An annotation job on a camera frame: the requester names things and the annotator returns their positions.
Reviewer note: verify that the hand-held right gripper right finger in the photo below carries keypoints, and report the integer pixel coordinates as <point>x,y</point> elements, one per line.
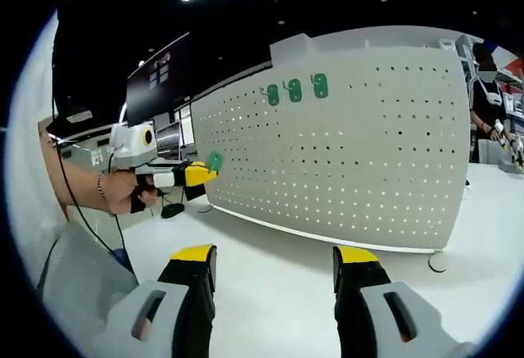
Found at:
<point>364,325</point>

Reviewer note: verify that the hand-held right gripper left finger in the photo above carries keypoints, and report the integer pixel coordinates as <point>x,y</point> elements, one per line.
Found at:
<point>163,325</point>

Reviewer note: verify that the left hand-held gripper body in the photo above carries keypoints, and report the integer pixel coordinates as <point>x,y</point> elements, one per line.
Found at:
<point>127,149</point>

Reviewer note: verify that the green hook assembly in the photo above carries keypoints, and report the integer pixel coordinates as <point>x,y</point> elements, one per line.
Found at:
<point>215,161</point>
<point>294,91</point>
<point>321,86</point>
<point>273,95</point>

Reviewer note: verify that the white perforated mounting plate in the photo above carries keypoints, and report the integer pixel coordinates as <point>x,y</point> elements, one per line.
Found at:
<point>348,161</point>

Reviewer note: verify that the person's left hand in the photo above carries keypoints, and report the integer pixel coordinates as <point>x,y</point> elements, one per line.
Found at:
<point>123,192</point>

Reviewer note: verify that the black rounded object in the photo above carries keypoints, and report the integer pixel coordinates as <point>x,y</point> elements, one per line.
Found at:
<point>173,210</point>

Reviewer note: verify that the ceiling air vent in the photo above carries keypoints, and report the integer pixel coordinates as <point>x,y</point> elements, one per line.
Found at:
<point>81,116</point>

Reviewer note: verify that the large black wall screen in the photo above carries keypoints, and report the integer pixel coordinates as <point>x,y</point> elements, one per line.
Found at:
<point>157,79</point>

